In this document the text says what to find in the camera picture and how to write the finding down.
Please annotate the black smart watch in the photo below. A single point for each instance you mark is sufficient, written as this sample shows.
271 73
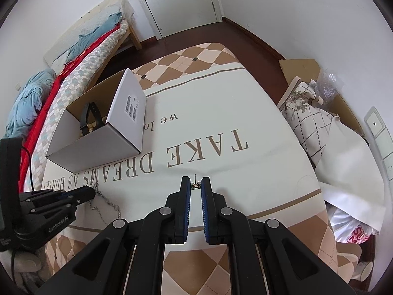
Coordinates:
91 119

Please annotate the white door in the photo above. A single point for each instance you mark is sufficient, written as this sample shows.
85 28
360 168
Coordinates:
168 17

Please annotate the light blue duvet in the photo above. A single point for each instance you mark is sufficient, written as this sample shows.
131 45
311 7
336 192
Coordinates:
29 103

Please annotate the brown cardboard sheet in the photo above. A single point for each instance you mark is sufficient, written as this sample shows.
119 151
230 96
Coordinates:
307 70

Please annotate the wooden bed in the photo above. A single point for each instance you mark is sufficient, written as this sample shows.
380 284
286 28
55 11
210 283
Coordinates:
56 56

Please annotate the printed checkered tablecloth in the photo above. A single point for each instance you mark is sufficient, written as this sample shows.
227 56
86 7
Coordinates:
213 120

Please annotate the wall socket strip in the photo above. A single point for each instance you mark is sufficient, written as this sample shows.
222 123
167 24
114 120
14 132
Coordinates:
382 139

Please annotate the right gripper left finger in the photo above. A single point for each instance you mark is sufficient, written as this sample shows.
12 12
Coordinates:
127 257

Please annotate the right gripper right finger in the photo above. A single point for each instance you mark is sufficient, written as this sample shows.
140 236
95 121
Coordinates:
265 257

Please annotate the red white plastic bag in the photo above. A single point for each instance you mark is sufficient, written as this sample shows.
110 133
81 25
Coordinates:
348 229

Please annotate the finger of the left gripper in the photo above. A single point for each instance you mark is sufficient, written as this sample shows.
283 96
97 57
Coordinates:
79 196

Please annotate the clear plastic wrap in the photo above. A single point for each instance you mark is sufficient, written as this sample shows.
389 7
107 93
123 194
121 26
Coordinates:
329 85

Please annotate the white cardboard box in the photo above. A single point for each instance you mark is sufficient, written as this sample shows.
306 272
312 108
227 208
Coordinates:
104 125

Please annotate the small gold earring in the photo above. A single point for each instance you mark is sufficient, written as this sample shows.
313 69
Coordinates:
196 184

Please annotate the white gloved left hand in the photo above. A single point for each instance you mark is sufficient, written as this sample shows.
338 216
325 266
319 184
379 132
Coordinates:
29 261

